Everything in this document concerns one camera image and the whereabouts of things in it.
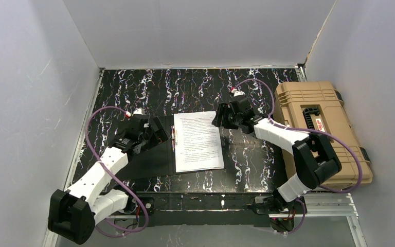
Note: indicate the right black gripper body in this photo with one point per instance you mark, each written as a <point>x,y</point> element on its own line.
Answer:
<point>225,116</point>

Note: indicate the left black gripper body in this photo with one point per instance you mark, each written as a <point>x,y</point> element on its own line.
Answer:
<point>153,131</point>

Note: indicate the beige file folder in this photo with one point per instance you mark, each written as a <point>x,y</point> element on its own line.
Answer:
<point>158,161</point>

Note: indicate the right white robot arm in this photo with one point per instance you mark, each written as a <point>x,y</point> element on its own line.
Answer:
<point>314,157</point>

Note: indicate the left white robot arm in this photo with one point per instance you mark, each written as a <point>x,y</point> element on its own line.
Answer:
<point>75,212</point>

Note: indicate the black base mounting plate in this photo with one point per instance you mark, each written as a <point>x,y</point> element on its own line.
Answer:
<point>256,209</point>

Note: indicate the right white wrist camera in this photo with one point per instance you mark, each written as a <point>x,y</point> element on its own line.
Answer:
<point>235,93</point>

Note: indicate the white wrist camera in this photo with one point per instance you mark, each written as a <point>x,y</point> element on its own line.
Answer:
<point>235,93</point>
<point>138,111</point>

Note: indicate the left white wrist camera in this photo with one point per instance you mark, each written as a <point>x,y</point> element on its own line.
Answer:
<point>138,111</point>

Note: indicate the aluminium frame rail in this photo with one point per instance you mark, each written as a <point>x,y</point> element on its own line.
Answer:
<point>331,220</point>

